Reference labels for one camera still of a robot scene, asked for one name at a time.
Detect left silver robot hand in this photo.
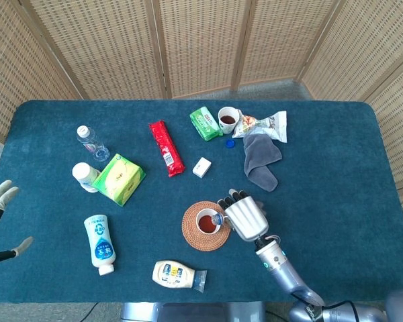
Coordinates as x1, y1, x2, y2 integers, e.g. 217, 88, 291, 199
0, 179, 34, 266

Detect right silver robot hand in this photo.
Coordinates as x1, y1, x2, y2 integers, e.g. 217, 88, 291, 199
217, 188, 269, 242

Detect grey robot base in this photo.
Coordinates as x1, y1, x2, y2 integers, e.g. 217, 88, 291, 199
120, 301, 266, 322

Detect white cup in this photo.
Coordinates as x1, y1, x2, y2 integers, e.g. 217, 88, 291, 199
195, 207, 222, 235

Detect small white cardboard box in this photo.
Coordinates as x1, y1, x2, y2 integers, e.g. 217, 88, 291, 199
192, 156, 213, 178

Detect Hellmann's mayonnaise squeeze bottle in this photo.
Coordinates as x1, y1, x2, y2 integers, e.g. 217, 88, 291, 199
152, 260, 208, 294

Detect leaf print paper cup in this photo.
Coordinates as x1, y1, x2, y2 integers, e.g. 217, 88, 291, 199
218, 106, 240, 135

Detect clear plastic water bottle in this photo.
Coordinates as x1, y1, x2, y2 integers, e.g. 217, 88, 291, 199
76, 125, 111, 163

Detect white blue squeeze bottle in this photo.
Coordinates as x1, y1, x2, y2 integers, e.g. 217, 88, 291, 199
83, 214, 117, 276

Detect grey microfibre cloth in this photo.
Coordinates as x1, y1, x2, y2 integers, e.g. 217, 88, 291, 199
243, 133, 283, 193

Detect round woven rattan coaster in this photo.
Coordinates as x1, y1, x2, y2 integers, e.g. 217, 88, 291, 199
181, 201, 232, 252

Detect blue carpet table cover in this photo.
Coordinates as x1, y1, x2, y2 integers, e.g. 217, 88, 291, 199
0, 99, 403, 305

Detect white peanut snack bag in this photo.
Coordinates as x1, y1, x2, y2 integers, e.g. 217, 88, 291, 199
231, 109, 288, 144

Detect green wet wipes pack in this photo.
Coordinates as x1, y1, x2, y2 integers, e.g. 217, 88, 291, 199
189, 107, 224, 142

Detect red snack package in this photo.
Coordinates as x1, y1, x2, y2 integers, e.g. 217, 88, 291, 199
148, 120, 186, 178

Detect green yellow tissue pack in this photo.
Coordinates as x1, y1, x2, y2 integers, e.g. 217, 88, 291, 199
92, 153, 146, 207

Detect woven rattan folding screen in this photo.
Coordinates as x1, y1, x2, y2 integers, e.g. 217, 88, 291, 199
0, 0, 403, 256

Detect black floor cable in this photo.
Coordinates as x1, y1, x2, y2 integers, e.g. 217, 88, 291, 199
77, 301, 100, 322

